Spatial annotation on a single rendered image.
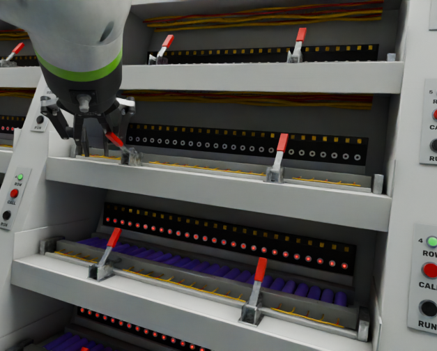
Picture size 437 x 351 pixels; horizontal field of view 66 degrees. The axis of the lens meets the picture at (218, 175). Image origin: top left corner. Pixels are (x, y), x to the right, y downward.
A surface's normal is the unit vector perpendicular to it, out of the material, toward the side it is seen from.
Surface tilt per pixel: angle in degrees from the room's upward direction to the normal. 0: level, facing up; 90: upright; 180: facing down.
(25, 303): 90
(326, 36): 90
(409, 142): 90
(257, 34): 90
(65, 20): 153
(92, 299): 107
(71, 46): 162
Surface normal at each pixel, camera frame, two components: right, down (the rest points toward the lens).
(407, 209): -0.33, -0.28
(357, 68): -0.38, 0.01
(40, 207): 0.92, 0.11
